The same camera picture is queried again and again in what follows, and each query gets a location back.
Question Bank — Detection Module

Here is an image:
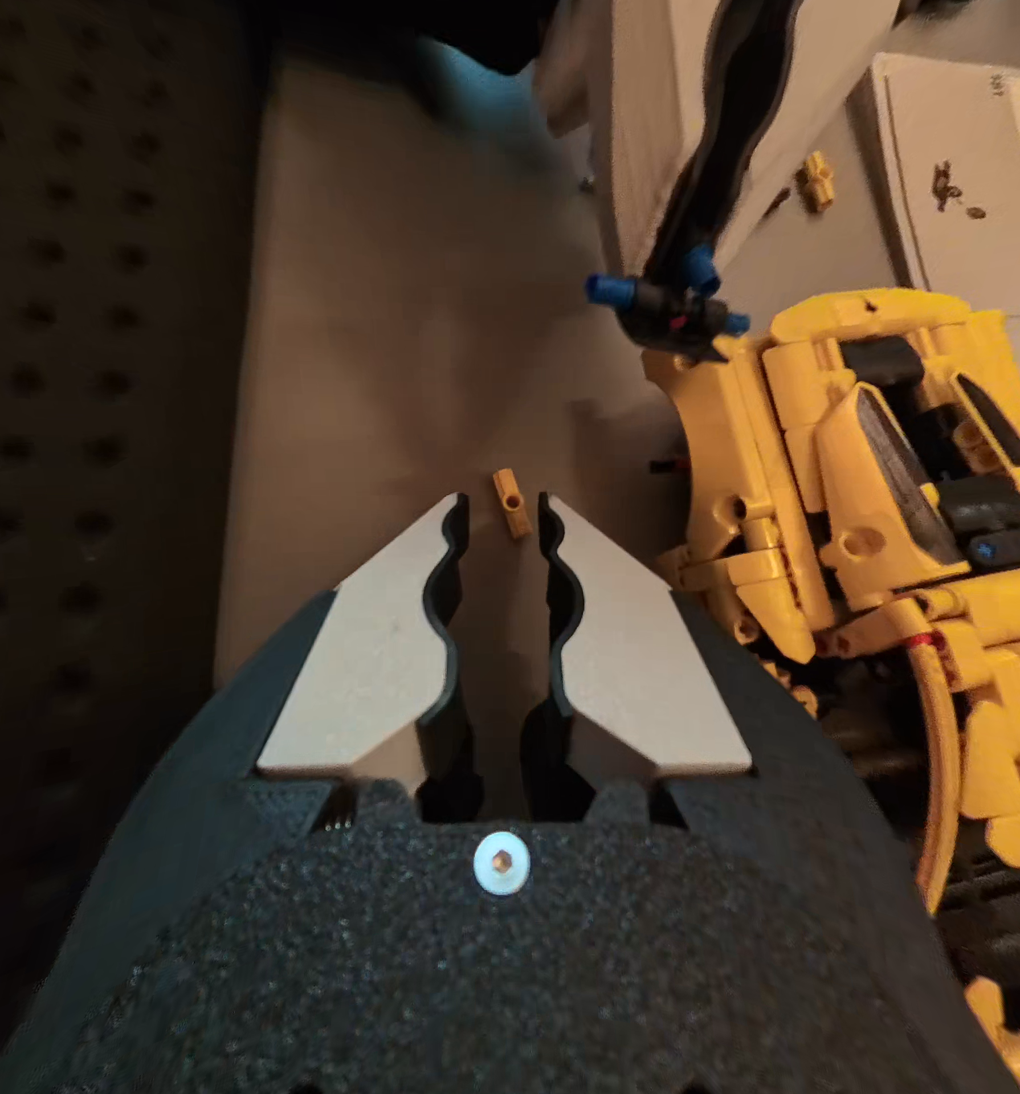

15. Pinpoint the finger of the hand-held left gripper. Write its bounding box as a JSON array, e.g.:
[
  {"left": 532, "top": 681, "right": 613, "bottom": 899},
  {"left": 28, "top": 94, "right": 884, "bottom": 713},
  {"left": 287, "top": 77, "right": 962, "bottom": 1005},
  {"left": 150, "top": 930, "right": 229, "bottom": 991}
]
[
  {"left": 591, "top": 0, "right": 759, "bottom": 283},
  {"left": 672, "top": 0, "right": 904, "bottom": 287}
]

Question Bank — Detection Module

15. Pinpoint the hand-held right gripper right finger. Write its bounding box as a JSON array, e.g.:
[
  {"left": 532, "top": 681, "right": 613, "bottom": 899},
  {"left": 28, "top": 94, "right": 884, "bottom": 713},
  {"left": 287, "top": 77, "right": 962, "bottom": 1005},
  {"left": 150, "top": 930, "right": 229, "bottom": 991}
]
[{"left": 520, "top": 491, "right": 754, "bottom": 823}]

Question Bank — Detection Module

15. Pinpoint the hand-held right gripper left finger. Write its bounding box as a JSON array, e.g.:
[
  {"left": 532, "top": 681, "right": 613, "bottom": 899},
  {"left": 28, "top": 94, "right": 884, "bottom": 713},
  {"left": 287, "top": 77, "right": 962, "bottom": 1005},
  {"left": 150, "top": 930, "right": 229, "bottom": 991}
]
[{"left": 255, "top": 492, "right": 484, "bottom": 823}]

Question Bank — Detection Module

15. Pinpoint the building instruction booklet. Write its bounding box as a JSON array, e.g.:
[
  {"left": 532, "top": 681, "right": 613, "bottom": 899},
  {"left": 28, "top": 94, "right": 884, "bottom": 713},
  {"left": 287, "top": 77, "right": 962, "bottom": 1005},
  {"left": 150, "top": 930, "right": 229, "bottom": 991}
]
[{"left": 847, "top": 51, "right": 1020, "bottom": 343}]

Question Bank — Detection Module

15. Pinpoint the small black brick assembly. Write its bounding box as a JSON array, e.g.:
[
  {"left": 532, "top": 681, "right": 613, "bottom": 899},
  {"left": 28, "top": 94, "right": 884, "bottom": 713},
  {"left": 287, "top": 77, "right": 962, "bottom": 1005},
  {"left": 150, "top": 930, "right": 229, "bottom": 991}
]
[{"left": 585, "top": 243, "right": 750, "bottom": 364}]

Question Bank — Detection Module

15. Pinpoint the yellow toy brick car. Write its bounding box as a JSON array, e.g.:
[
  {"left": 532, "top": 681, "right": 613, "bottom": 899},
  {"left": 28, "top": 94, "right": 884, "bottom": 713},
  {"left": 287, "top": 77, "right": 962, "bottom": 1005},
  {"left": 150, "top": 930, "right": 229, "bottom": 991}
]
[{"left": 642, "top": 289, "right": 1020, "bottom": 1094}]

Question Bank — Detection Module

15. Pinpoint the person's left forearm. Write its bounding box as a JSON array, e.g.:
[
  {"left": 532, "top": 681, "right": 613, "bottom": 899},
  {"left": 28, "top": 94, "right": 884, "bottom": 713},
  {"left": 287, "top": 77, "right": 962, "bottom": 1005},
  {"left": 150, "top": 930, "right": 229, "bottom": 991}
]
[{"left": 245, "top": 0, "right": 554, "bottom": 82}]

